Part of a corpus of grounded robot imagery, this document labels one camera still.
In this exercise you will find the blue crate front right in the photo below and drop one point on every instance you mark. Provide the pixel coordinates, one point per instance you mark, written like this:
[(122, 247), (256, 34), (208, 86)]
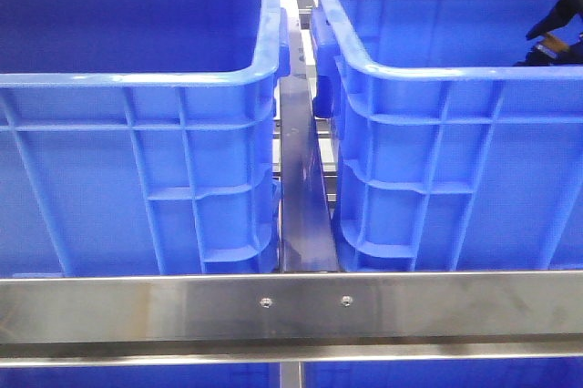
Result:
[(451, 156)]

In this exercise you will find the blue crate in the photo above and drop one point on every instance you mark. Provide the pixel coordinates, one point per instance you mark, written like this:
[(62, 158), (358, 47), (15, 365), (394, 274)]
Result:
[(136, 136), (451, 156), (527, 372), (202, 375)]

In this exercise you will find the blue crate lower right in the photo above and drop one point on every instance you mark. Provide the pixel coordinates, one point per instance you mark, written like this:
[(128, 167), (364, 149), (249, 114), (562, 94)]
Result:
[(527, 372)]

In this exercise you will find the steel shelf centre divider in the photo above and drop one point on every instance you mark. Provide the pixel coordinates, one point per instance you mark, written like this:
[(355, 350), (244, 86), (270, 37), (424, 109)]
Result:
[(306, 234)]

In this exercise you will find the blue crate front left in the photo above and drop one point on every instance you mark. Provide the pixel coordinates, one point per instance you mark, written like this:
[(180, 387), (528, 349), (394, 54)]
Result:
[(136, 136)]

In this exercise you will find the blue crate lower left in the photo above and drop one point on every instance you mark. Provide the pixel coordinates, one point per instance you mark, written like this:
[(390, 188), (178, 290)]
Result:
[(202, 375)]

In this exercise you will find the steel shelf front rail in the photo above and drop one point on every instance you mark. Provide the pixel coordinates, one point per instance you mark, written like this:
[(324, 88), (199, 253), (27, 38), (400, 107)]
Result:
[(310, 317)]

